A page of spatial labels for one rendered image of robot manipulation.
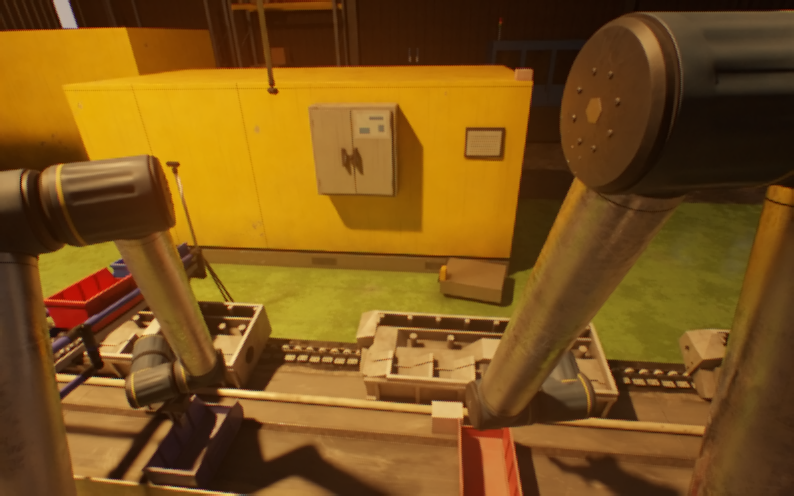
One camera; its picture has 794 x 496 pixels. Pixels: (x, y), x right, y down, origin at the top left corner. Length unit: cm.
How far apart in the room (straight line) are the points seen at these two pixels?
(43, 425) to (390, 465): 115
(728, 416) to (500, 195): 326
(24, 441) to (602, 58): 86
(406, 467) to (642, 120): 149
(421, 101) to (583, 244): 313
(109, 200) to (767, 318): 94
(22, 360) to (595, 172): 82
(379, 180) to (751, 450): 316
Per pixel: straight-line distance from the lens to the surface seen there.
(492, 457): 172
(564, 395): 99
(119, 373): 229
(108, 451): 207
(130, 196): 83
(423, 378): 168
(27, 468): 83
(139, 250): 93
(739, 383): 64
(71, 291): 192
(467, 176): 368
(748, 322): 61
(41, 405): 84
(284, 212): 413
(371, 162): 347
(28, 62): 933
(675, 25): 38
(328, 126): 348
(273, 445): 180
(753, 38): 41
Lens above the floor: 215
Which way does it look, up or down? 28 degrees down
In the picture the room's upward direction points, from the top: 1 degrees counter-clockwise
